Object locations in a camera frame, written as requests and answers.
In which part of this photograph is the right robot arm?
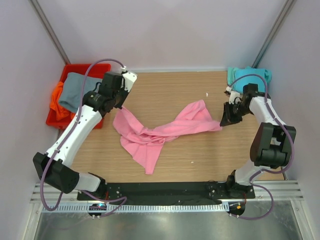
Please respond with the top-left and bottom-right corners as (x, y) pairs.
(220, 83), (297, 198)

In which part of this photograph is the orange t shirt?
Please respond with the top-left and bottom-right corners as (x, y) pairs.
(49, 81), (79, 122)

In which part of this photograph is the grey t shirt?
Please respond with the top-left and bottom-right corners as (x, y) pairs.
(58, 72), (102, 113)

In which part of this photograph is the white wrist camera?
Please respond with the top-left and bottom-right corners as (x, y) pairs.
(120, 66), (138, 93)
(224, 86), (242, 105)

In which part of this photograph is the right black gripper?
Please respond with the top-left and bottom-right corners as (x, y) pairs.
(220, 101), (252, 127)

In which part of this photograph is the red plastic bin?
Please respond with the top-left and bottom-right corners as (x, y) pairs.
(46, 63), (111, 130)

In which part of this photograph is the pink t shirt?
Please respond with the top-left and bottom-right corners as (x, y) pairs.
(113, 100), (222, 175)

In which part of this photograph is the purple cable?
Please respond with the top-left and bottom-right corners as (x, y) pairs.
(226, 73), (296, 220)
(39, 58), (128, 217)

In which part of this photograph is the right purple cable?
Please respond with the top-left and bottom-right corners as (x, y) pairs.
(226, 73), (296, 220)

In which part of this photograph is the left corner metal post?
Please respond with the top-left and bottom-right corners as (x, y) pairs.
(28, 0), (71, 65)

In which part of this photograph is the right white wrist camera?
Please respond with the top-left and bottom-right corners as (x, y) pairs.
(224, 86), (242, 105)

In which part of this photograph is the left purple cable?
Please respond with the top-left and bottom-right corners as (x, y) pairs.
(39, 58), (128, 217)

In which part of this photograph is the slotted cable duct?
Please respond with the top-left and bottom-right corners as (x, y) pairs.
(53, 202), (229, 213)

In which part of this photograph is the right corner metal post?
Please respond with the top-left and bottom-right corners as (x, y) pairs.
(251, 0), (297, 69)

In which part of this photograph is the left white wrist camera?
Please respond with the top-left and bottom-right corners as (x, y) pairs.
(120, 66), (138, 93)

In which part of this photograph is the teal folded t shirt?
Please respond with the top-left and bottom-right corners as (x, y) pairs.
(227, 66), (272, 94)

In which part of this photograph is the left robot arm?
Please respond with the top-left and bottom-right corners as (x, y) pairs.
(33, 71), (138, 200)

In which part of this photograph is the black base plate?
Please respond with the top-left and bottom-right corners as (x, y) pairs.
(89, 180), (256, 201)

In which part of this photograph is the corner metal post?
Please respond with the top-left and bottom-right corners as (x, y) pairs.
(251, 0), (297, 69)
(28, 0), (71, 65)

